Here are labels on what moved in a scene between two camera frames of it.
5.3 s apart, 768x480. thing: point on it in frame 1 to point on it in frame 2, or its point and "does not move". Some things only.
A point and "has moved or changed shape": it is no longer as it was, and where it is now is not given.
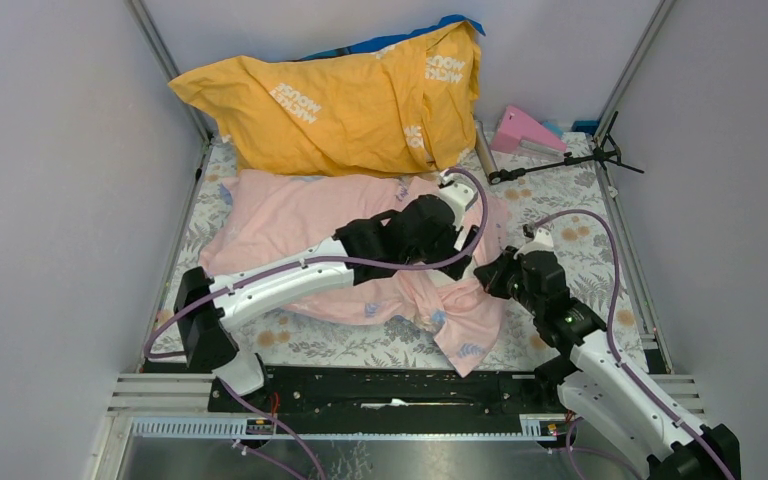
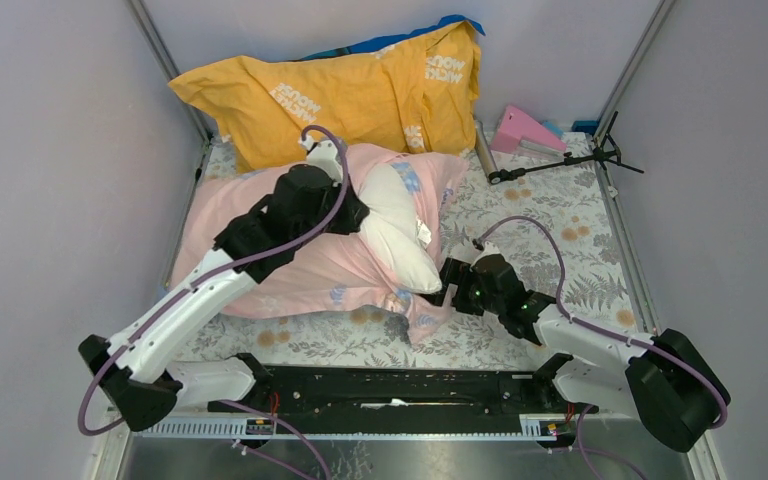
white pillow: x=441 y=279 has moved or changed shape
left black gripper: x=450 y=251 to x=352 y=219
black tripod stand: x=605 y=152 does not move
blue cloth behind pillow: x=397 y=39 does not move
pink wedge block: x=516 y=126 does not move
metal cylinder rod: x=484 y=150 does not move
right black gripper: x=492 y=274 to x=458 y=273
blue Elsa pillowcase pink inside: x=260 y=217 has moved or changed shape
